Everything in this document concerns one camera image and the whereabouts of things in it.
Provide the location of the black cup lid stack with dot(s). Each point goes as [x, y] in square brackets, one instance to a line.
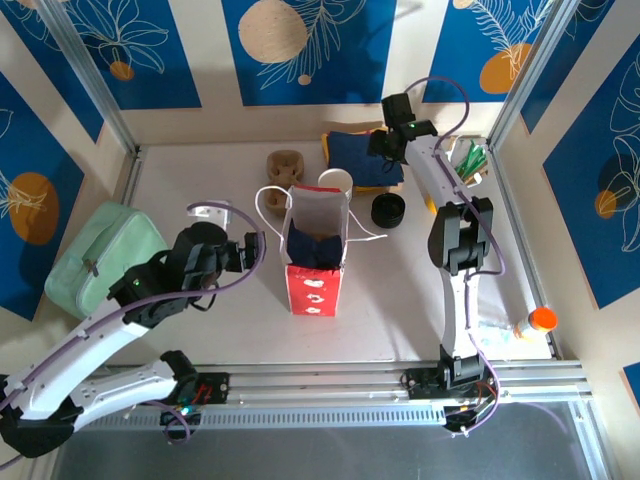
[387, 210]

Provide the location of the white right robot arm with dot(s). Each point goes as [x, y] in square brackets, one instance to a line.
[457, 310]

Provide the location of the aluminium side rail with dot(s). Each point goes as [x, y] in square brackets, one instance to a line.
[132, 175]
[516, 220]

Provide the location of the grey paper cup stack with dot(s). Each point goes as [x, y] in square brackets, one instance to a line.
[334, 179]

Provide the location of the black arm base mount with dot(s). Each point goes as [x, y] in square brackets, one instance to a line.
[420, 385]
[215, 387]

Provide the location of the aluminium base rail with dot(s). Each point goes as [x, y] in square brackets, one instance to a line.
[320, 385]

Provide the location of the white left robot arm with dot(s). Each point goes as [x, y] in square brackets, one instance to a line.
[100, 335]

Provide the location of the aluminium frame post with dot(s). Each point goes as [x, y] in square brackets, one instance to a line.
[85, 65]
[525, 75]

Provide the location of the orange ball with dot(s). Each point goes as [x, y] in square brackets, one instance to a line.
[544, 319]

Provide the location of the blue paper napkin stack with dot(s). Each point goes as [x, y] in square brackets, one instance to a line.
[355, 160]

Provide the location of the cardboard cup carrier stack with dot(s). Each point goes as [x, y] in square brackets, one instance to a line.
[285, 167]

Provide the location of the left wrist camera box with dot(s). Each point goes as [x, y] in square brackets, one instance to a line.
[210, 214]

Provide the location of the red paper gift bag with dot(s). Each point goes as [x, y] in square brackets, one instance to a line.
[312, 295]

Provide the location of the dark blue folded napkins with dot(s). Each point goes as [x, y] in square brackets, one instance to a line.
[325, 150]

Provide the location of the clear plastic wrapper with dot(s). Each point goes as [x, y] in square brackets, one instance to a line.
[495, 336]

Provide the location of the mint green zipper pouch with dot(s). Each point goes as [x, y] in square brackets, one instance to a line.
[90, 260]

